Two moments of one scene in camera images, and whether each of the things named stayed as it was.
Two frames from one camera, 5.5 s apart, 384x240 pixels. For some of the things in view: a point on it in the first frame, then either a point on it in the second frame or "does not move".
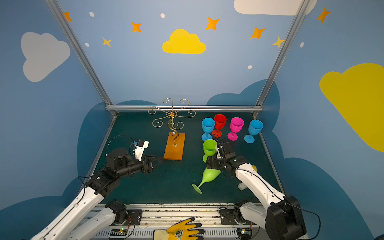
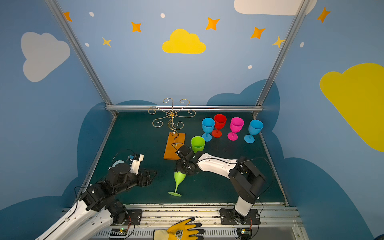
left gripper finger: x=155 y=159 to x=150 y=172
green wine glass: x=209 y=175 to x=179 y=177
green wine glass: x=209 y=148 to x=197 y=143
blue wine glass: x=208 y=124 does not move
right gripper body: x=215 y=162 to x=186 y=159
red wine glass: x=220 y=121 does not move
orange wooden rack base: x=174 y=148 does not move
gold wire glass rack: x=174 y=123 does not move
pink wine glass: x=236 y=124 does not move
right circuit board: x=244 y=233 does not move
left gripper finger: x=157 y=164 to x=153 y=175
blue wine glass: x=255 y=127 does not move
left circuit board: x=119 y=232 does not move
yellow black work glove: x=181 y=230 does not move
